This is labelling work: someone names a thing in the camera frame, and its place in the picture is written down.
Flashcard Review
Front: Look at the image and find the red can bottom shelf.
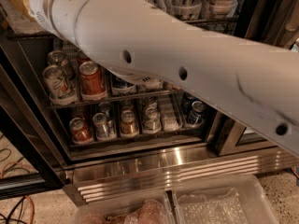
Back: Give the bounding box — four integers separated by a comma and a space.
69, 118, 92, 143

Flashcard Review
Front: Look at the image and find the orange soda can behind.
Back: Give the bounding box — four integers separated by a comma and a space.
77, 50, 90, 64

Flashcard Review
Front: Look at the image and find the stainless steel display fridge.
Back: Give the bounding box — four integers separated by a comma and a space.
0, 0, 299, 205

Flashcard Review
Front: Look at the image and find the dark blue can behind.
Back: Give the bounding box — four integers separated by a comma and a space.
180, 92, 197, 115

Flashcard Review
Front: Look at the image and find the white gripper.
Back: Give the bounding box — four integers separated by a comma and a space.
9, 0, 65, 39

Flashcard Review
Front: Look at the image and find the orange soda can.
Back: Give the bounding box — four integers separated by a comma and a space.
79, 62, 106, 95
77, 50, 90, 64

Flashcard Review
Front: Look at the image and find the white green soda can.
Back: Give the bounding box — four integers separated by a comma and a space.
43, 65, 75, 100

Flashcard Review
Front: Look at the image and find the clear plastic bin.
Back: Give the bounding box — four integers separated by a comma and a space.
71, 189, 175, 224
172, 175, 279, 224

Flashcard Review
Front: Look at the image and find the clear plastic bin left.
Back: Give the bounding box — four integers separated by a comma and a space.
71, 189, 175, 224

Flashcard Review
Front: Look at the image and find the grey can bottom shelf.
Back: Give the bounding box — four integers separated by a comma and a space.
143, 107, 161, 132

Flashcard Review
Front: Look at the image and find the blue pepsi can front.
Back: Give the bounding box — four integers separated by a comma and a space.
112, 76, 133, 89

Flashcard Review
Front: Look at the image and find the silver can bottom shelf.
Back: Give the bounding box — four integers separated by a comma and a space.
93, 113, 109, 138

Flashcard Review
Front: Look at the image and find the orange soda can front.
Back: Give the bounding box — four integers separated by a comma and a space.
79, 62, 106, 95

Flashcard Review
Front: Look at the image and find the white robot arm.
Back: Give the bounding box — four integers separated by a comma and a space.
29, 0, 299, 156

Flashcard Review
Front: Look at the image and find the blue can bottom right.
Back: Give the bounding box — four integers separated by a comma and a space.
186, 101, 206, 125

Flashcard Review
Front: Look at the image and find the orange cable on floor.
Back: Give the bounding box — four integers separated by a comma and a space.
0, 161, 36, 224

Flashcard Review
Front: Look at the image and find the brown can bottom shelf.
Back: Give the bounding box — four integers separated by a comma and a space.
121, 110, 138, 134

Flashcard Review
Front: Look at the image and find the black cable on floor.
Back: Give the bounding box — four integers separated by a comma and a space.
0, 133, 27, 224

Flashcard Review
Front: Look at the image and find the clear plastic bin right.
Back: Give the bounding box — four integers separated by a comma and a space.
172, 175, 279, 224

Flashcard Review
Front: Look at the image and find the silver can behind left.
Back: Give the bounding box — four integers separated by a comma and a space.
47, 50, 75, 80

